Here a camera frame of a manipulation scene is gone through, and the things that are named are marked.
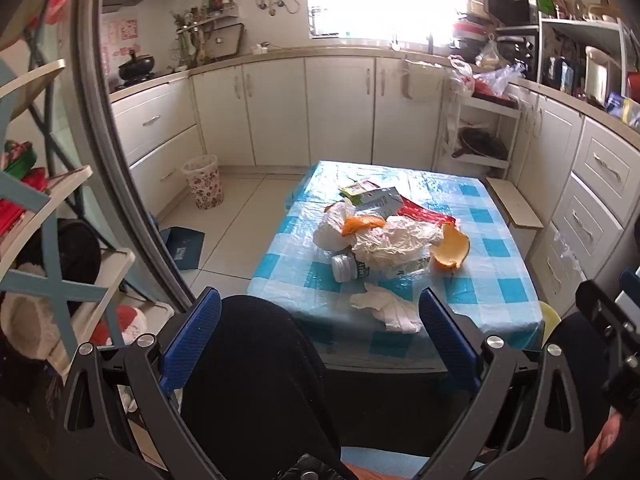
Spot white counter shelf unit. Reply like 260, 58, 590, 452
537, 14, 637, 97

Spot blue flat dustpan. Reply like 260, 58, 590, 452
159, 227, 206, 271

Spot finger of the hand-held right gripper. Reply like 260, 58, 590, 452
575, 279, 628, 333

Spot red snack wrapper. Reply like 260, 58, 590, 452
400, 197, 459, 227

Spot grey milk carton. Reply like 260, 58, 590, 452
350, 187, 404, 219

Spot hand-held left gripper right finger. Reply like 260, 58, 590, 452
415, 287, 588, 480

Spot pink green snack packet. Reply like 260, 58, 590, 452
339, 181, 384, 201

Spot blue checkered tablecloth table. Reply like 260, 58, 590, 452
247, 160, 547, 376

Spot stack of pots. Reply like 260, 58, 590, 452
452, 0, 497, 62

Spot metal sliding door frame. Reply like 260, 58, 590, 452
74, 0, 211, 322

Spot black frying pan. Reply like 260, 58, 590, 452
452, 127, 509, 161

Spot white corner rack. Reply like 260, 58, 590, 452
434, 91, 522, 179

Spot blue shelf rack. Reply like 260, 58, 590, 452
0, 0, 137, 361

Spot low wooden stool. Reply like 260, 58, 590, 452
485, 176, 545, 247

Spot clear plastic film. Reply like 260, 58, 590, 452
554, 232, 584, 282

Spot white-capped plastic bottle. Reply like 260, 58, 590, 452
330, 252, 372, 284

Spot person's right hand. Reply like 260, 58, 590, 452
584, 404, 640, 472

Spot cream cabinet under stove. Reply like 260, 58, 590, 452
110, 77, 207, 217

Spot black wok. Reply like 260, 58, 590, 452
118, 50, 157, 82

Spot black microwave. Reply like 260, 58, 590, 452
487, 0, 539, 27

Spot floral trash bin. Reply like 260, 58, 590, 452
181, 155, 225, 210

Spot white red plastic bag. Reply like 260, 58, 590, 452
447, 55, 476, 97

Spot crumpled clear plastic bag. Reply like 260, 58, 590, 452
352, 215, 446, 272

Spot cream cabinet with drawers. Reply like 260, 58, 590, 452
507, 82, 640, 322

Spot large orange peel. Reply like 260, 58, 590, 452
431, 222, 471, 269

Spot wall utensil rack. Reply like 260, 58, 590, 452
174, 0, 246, 69

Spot cream cabinet with doors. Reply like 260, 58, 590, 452
189, 54, 447, 167

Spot white tissue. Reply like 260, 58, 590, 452
350, 282, 424, 334

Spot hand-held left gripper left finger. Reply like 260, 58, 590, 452
62, 287, 226, 480

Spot black toaster oven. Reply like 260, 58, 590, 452
495, 27, 541, 79

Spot person's left leg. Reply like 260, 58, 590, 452
179, 294, 347, 480

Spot window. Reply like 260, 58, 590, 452
304, 0, 460, 44

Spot small orange peel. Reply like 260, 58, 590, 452
341, 214, 387, 237

